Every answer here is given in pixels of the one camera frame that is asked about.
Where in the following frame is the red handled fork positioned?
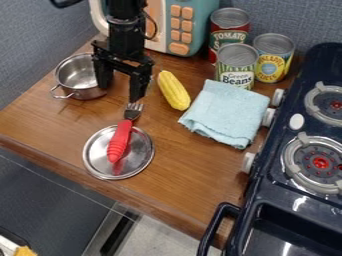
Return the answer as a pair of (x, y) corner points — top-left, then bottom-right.
(105, 102), (146, 164)

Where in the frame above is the green beans can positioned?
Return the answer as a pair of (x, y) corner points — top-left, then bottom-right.
(215, 43), (261, 91)

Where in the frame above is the silver pot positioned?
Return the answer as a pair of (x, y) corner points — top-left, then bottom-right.
(48, 52), (111, 101)

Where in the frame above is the yellow pineapple can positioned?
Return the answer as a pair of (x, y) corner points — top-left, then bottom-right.
(251, 32), (297, 84)

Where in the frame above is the light blue cloth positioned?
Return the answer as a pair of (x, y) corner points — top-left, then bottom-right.
(177, 79), (272, 150)

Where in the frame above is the silver plate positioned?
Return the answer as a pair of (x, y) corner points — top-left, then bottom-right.
(81, 124), (157, 181)

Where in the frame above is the red tomato can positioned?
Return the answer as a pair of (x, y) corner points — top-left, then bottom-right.
(207, 7), (252, 66)

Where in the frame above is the yellow toy corn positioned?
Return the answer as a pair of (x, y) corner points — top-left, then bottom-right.
(156, 69), (193, 112)

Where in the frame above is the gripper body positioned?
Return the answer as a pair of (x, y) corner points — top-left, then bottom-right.
(89, 17), (157, 76)

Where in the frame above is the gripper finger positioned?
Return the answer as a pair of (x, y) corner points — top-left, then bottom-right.
(128, 69), (154, 104)
(92, 58), (115, 90)

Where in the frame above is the toy microwave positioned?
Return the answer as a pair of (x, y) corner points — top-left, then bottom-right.
(86, 0), (222, 58)

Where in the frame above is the toy stove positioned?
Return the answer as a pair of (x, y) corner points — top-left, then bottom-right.
(195, 42), (342, 256)

